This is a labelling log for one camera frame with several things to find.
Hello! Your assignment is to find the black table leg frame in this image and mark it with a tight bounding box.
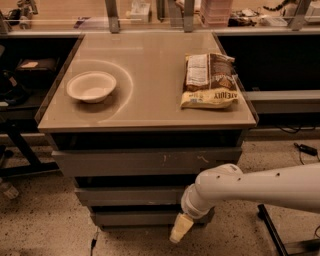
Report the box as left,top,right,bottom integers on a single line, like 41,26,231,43
0,120,59,177

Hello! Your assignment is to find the black power adapter with cable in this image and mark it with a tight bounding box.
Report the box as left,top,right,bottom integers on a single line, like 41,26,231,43
294,143,320,165

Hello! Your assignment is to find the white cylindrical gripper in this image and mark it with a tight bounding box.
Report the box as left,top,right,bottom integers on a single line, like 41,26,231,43
169,184,215,243

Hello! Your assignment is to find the black box on shelf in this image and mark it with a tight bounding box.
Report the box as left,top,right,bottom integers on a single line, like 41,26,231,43
15,58,59,89

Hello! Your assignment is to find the white paper bowl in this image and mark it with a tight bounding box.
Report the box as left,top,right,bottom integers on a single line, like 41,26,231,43
66,71,117,103

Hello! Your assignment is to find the grey bottom drawer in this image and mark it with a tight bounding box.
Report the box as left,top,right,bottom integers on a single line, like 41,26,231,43
91,210,178,229

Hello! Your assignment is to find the pink translucent bin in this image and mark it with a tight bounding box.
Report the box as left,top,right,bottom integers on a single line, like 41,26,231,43
200,0,233,27

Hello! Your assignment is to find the grey drawer cabinet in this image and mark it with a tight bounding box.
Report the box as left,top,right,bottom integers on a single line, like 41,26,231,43
34,31,259,232

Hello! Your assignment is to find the black metal stand base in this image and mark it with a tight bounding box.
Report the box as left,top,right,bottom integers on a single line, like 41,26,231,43
257,204,320,256

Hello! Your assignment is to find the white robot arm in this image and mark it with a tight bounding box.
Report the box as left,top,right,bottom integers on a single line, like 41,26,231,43
170,163,320,243

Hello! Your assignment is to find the grey top drawer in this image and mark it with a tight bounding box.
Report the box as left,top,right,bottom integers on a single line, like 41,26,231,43
52,147,242,177

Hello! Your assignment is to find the small plastic bottle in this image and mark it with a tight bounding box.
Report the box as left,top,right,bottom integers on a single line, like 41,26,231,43
0,182,19,199

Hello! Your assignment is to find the brown yellow snack bag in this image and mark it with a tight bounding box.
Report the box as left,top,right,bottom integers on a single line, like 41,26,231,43
180,53,238,109

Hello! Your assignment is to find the grey drawer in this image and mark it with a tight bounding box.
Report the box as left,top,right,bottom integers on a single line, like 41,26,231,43
52,147,242,177
91,210,178,229
75,186,185,206

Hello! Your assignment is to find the black cable plug on floor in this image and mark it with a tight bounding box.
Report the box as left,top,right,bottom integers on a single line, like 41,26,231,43
90,231,99,256

